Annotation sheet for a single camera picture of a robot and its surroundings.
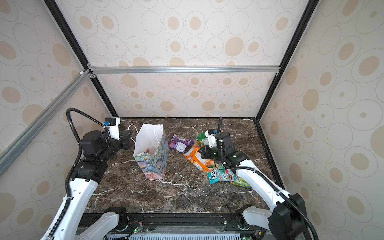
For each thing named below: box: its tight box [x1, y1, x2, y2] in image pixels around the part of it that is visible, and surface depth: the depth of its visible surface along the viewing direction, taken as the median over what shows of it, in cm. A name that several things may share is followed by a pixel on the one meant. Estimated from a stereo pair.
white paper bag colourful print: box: [133, 123, 169, 180], surface depth 81 cm
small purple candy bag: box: [169, 134, 195, 153], surface depth 102 cm
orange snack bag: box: [183, 140, 216, 173], surface depth 82 cm
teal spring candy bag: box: [208, 163, 253, 188], surface depth 88 cm
